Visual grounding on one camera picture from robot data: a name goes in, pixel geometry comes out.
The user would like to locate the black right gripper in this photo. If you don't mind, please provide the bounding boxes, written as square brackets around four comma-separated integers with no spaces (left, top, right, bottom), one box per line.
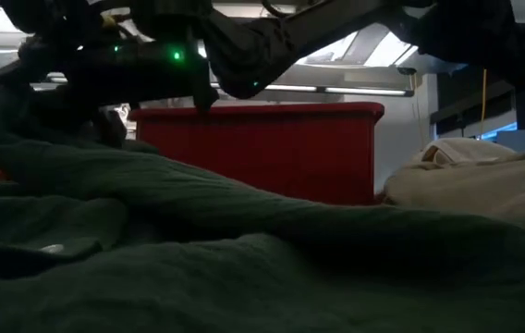
[0,39,220,115]

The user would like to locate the white ceiling ventilation unit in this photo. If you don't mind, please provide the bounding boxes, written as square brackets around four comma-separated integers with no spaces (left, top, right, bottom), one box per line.
[396,45,470,78]

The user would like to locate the black garment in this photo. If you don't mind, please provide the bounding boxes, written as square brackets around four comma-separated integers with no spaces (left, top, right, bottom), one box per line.
[0,85,525,333]

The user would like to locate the beige garment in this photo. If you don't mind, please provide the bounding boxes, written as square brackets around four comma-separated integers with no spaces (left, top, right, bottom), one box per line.
[382,154,525,237]

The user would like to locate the yellow hanging cable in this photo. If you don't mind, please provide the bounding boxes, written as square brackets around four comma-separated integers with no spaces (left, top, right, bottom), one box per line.
[477,68,490,140]

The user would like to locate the red plastic laundry bin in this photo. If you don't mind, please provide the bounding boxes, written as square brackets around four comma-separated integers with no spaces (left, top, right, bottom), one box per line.
[128,102,386,207]

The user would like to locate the grey blue panel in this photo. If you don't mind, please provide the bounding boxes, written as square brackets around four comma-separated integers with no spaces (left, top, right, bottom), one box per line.
[495,128,525,167]

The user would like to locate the long ceiling light bar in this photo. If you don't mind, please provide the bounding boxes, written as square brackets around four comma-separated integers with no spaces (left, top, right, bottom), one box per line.
[206,82,415,98]

